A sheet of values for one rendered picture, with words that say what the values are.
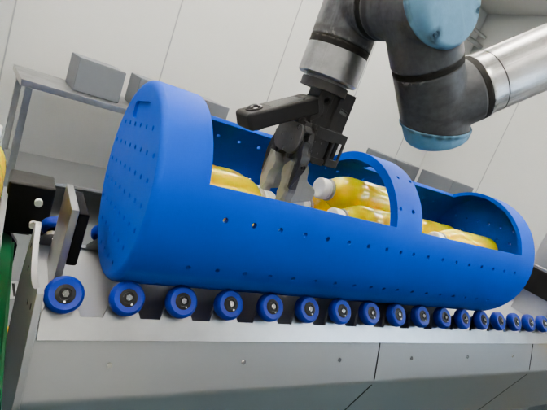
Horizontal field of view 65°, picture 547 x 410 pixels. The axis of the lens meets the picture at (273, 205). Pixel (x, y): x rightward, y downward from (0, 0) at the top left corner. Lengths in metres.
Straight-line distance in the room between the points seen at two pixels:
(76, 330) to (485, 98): 0.59
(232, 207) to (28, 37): 3.42
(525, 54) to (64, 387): 0.71
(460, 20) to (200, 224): 0.38
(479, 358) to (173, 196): 0.88
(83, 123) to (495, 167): 4.77
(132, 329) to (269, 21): 4.08
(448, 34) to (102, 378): 0.59
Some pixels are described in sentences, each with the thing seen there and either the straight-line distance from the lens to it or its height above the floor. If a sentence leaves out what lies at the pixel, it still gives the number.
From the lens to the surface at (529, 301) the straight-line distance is 1.57.
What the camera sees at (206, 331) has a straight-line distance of 0.65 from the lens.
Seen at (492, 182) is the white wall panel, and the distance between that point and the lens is 6.08.
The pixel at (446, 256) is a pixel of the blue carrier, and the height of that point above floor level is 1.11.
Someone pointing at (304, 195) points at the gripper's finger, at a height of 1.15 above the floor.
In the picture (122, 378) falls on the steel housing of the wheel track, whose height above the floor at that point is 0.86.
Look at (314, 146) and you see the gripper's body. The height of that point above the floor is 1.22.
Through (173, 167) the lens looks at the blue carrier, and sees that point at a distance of 0.50.
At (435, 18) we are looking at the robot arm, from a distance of 0.53.
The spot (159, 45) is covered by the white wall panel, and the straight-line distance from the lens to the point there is 4.06.
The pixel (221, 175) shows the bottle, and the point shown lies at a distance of 0.60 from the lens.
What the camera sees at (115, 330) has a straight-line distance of 0.60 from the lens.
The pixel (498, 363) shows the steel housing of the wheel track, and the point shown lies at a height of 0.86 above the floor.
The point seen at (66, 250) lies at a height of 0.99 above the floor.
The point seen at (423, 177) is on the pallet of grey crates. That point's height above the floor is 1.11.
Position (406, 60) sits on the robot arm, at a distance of 0.57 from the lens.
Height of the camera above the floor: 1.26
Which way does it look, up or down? 12 degrees down
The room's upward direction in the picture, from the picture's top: 20 degrees clockwise
